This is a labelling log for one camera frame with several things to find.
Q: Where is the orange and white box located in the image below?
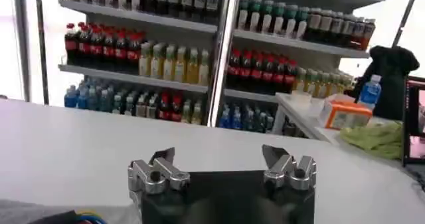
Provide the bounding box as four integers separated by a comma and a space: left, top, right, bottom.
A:
320, 95, 373, 130

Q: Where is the green cloth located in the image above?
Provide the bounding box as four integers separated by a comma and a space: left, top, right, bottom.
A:
339, 120, 404, 162

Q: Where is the black laptop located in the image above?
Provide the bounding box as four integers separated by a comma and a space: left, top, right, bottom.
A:
401, 75, 425, 166

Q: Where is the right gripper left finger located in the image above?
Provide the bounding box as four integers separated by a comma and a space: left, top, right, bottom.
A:
127, 147, 191, 195

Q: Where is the grey printed t-shirt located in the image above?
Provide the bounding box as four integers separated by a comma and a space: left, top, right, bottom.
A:
0, 198, 140, 224

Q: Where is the blue water bottle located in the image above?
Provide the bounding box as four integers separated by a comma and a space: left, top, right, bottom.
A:
358, 74, 383, 110

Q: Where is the grey metal pole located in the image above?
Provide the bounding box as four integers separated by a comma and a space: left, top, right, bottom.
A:
11, 0, 33, 102

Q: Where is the thin black pole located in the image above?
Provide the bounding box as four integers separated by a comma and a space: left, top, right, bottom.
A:
391, 0, 424, 49
34, 0, 50, 106

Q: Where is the shelf of bottled drinks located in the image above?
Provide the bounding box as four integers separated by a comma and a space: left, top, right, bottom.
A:
212, 0, 391, 136
58, 0, 233, 128

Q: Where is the white side table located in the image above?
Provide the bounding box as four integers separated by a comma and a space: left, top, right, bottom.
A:
270, 92, 404, 166

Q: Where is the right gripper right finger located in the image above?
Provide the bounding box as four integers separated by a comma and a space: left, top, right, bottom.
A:
261, 144, 317, 191

